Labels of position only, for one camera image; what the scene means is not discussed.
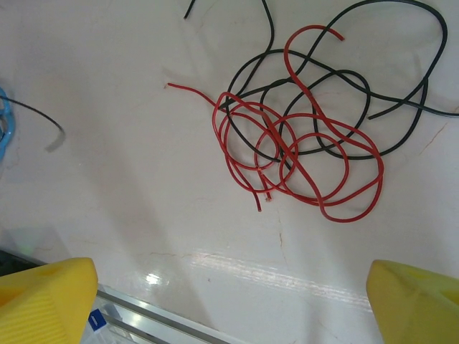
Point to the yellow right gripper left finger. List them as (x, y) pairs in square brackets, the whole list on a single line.
[(43, 308)]

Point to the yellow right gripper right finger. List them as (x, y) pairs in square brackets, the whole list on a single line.
[(419, 311)]

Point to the aluminium frame rail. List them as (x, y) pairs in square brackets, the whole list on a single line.
[(150, 315)]

